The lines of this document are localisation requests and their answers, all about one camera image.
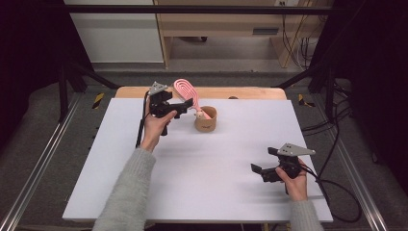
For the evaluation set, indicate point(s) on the pink hairbrush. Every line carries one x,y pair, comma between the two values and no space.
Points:
184,88

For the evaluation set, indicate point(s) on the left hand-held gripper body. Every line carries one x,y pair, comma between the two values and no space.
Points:
160,104

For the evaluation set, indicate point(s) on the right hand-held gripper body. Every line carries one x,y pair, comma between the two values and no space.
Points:
290,165

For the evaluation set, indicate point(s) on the dark curtain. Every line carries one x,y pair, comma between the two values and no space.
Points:
378,64
29,48

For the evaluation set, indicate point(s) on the person's right hand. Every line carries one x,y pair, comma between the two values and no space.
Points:
296,189

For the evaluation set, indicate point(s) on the person's left hand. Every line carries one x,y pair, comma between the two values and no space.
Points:
152,131

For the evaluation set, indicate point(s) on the aluminium floor rail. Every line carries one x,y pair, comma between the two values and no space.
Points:
35,166
359,179

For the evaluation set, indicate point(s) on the black frame strut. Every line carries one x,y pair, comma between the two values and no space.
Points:
63,93
329,93

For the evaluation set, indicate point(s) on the wooden table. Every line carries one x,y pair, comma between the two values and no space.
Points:
243,93

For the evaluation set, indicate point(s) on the yellow black tape marker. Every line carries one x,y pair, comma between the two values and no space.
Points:
98,100
302,100

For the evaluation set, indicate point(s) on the black horizontal frame bar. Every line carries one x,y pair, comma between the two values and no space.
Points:
192,9

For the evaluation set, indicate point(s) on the white cabinet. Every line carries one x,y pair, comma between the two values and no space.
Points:
118,35

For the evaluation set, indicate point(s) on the light wooden desk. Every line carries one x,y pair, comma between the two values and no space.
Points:
218,22

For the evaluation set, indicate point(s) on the brown cup with small figure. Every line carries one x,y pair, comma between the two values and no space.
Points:
205,125

